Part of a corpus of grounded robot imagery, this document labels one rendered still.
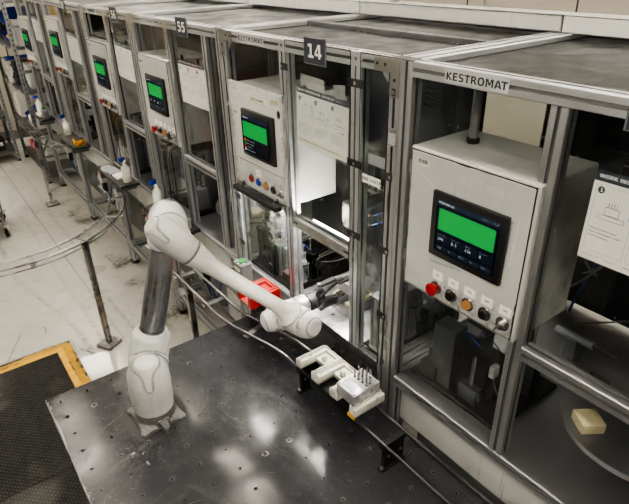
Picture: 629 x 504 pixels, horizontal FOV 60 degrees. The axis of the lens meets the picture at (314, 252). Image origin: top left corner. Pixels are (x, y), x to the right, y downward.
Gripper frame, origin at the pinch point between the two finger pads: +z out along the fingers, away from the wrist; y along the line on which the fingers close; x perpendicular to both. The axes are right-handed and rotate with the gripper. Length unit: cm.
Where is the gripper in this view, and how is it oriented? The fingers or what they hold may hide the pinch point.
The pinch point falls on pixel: (344, 285)
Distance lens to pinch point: 236.5
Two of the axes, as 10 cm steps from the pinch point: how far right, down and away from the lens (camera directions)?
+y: -0.6, -8.6, -5.0
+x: -5.9, -3.7, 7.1
